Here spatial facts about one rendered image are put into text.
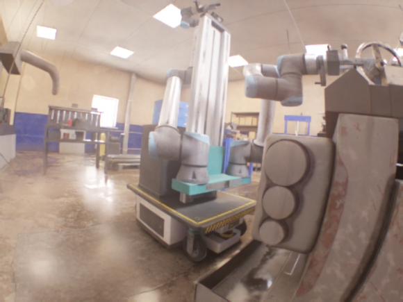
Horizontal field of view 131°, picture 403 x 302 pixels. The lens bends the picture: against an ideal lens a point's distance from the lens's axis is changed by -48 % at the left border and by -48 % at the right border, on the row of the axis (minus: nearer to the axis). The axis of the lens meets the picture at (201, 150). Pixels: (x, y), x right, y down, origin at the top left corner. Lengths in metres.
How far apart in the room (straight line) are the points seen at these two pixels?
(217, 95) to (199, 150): 0.60
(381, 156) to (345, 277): 0.17
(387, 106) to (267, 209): 0.23
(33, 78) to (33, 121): 1.47
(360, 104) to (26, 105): 7.01
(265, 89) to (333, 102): 0.44
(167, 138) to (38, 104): 6.24
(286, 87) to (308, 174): 0.46
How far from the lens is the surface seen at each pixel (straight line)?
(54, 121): 3.87
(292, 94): 0.68
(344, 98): 0.25
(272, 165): 0.27
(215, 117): 1.37
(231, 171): 1.31
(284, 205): 0.27
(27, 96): 6.98
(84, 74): 7.21
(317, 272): 0.29
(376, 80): 0.82
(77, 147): 6.48
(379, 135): 0.26
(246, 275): 0.51
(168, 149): 0.93
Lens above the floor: 0.73
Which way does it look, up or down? 2 degrees down
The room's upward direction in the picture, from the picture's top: 6 degrees clockwise
